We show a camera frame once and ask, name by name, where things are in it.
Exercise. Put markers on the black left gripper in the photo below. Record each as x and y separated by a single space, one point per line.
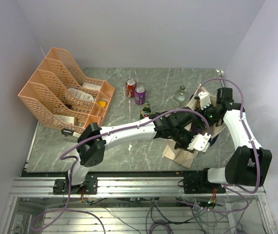
185 146

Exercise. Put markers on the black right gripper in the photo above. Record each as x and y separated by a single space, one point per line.
203 112

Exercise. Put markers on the cream canvas tote bag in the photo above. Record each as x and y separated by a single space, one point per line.
185 158

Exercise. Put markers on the green Perrier glass bottle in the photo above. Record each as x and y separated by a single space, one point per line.
146 111

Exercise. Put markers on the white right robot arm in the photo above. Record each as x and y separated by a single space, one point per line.
249 164

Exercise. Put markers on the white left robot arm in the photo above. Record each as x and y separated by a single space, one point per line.
95 140

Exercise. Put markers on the clear Chang bottle rear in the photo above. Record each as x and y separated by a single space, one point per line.
178 97

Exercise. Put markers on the purple Fanta can rear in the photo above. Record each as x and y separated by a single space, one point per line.
140 95

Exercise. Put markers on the red cola can rear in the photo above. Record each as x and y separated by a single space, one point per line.
130 86

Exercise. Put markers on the yellow sticky note block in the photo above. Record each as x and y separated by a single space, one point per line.
102 103

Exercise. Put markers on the white box rear slot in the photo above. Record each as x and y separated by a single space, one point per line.
90 86

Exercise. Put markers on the white box slot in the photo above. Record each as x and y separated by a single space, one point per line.
90 86
67 119

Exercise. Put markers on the white oval blister pack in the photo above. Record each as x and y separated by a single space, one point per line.
81 95

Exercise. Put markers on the white box front slot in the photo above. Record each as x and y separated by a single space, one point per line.
67 119

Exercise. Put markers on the black grey stapler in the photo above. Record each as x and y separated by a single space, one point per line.
70 133

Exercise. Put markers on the pink plastic file organizer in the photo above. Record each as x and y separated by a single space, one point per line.
46 93

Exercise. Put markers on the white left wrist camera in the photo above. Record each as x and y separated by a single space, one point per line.
200 143

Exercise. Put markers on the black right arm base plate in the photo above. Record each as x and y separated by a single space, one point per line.
197 185

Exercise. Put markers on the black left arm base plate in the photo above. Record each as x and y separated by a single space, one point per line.
88 187

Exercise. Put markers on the aluminium mounting rail frame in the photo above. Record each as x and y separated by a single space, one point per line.
108 186

